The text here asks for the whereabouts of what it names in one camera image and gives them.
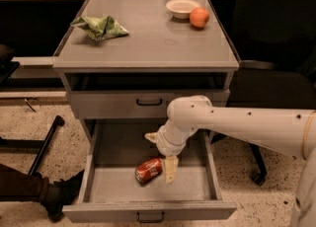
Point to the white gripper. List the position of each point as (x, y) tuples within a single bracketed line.
[(165, 145)]

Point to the red coke can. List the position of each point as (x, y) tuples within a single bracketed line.
[(148, 170)]

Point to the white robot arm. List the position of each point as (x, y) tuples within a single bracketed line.
[(250, 129)]

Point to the closed upper drawer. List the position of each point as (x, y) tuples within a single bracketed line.
[(133, 104)]

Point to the open middle drawer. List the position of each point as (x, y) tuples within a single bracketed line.
[(110, 191)]

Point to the grey drawer cabinet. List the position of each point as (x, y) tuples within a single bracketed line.
[(161, 53)]

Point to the black shoe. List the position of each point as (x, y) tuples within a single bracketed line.
[(61, 193)]

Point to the black chair base leg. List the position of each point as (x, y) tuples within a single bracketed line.
[(39, 145)]

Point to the green chip bag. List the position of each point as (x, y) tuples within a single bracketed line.
[(100, 28)]

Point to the orange fruit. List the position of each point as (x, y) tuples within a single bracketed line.
[(199, 17)]

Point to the white bowl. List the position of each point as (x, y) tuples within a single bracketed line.
[(181, 9)]

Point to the person's leg brown trousers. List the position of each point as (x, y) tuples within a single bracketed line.
[(17, 186)]

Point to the black office chair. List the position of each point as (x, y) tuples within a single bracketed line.
[(276, 43)]

